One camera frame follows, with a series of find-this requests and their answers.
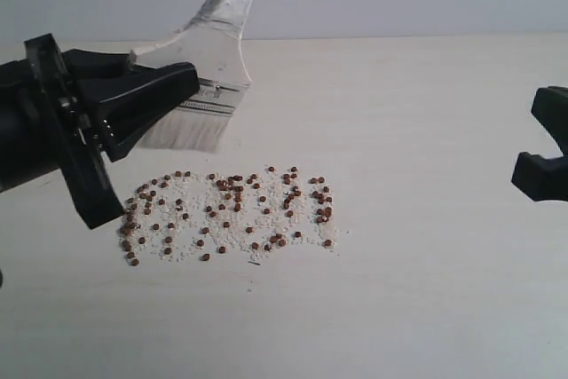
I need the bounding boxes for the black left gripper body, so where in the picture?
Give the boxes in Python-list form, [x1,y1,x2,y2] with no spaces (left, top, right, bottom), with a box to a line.
[1,34,123,229]

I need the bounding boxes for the white wooden paintbrush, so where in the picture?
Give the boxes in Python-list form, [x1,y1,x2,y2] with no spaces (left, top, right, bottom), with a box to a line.
[130,0,253,152]

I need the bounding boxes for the pile of white grains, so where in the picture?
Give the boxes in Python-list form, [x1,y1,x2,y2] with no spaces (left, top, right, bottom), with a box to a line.
[117,165,339,266]

